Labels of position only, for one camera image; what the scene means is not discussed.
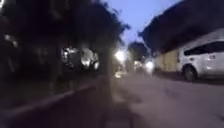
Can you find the tree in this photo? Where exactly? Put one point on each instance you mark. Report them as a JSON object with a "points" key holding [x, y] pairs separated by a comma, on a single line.
{"points": [[137, 51]]}

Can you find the vehicle with headlight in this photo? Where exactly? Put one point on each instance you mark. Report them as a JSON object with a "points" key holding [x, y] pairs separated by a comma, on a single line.
{"points": [[148, 66]]}

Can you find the dark trees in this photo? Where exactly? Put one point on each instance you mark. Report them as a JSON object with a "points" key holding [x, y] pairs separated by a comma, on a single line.
{"points": [[56, 36]]}

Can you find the grey asphalt road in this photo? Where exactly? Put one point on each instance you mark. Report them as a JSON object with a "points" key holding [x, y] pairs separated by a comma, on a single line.
{"points": [[173, 103]]}

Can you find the dark raised kerb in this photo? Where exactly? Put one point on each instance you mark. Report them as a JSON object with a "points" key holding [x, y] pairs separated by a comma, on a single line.
{"points": [[53, 106]]}

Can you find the dark roofed building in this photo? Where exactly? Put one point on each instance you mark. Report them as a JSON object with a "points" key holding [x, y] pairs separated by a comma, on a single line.
{"points": [[180, 33]]}

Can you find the white car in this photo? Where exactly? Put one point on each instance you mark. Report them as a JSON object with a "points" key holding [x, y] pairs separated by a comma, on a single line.
{"points": [[203, 60]]}

